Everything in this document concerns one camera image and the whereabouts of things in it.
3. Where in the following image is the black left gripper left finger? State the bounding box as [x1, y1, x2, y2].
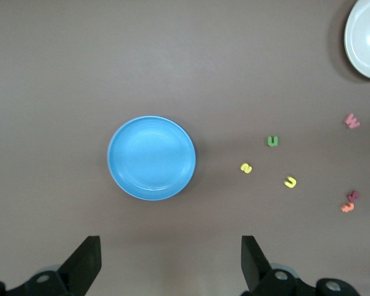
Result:
[0, 236, 102, 296]

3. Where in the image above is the brown table cover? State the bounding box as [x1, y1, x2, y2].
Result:
[0, 0, 370, 296]

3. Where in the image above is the blue plate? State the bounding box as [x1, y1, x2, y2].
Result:
[107, 115, 197, 202]

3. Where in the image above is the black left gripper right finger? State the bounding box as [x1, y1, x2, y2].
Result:
[240, 236, 358, 296]

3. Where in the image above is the pink foam letter w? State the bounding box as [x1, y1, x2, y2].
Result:
[344, 112, 361, 130]

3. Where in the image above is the beige plate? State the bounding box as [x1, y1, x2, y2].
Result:
[343, 0, 370, 81]

